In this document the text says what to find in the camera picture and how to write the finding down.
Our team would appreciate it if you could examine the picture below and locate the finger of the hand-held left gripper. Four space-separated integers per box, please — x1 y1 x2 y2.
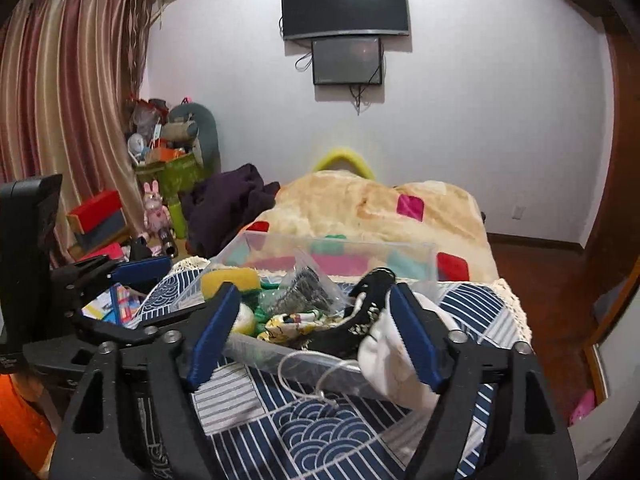
70 302 208 361
107 255 174 289

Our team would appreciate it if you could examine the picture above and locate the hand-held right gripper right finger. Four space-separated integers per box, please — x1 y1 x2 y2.
389 282 581 480

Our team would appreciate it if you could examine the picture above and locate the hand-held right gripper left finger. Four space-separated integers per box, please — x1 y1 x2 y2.
47 282 243 480

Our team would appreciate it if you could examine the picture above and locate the white sock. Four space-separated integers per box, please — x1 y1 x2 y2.
357 292 457 409

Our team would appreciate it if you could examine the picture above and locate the clear plastic bin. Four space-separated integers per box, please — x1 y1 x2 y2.
206 231 442 402

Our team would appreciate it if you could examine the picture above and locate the green soft item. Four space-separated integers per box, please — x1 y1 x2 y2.
251 282 282 337

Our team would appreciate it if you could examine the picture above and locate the colourful picture book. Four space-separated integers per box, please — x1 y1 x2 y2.
81 282 145 329

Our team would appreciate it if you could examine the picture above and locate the pale yellow round sponge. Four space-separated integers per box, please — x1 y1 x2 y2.
232 304 257 337

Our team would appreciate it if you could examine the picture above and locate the green bottle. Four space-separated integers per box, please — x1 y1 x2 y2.
167 199 189 239

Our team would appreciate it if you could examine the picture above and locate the pink bunny toy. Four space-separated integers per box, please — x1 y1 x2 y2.
142 180 174 240

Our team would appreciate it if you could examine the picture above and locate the black patterned sock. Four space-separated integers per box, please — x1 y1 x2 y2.
304 269 399 361

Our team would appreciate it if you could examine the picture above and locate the red and grey box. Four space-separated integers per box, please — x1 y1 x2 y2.
66 189 133 257

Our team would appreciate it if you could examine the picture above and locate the white yellow printed cloth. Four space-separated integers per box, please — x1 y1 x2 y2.
264 310 327 344

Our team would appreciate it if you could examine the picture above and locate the green cardboard box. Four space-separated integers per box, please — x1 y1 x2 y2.
134 152 207 202

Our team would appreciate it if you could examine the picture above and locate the clear bag with dark item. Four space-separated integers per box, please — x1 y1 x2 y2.
271 249 352 319

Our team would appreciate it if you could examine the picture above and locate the dark purple cloth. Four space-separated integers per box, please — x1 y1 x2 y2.
179 162 282 259

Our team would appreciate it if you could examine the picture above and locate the orange cloth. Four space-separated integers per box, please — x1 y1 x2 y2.
0 374 57 463

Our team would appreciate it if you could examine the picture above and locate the navy white patterned cloth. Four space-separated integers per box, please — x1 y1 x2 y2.
134 260 535 480

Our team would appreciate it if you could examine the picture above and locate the beige blanket with coloured squares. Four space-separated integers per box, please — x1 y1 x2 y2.
244 169 501 287

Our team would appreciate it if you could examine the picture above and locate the grey green plush toy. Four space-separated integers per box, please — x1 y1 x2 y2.
166 102 222 177

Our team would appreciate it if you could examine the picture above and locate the striped pink beige curtain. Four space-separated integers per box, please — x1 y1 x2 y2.
0 0 157 263

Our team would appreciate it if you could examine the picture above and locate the pink plastic item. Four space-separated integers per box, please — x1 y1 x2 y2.
566 389 599 427

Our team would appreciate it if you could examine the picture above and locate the white cord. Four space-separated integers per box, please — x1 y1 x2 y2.
277 350 362 407

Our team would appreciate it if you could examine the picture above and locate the wooden door frame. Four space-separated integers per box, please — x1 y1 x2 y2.
579 14 640 313

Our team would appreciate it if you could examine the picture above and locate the small black wall monitor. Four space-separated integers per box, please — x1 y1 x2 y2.
310 35 385 86

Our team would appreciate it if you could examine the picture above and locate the large black wall television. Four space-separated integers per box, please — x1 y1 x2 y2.
280 0 412 42

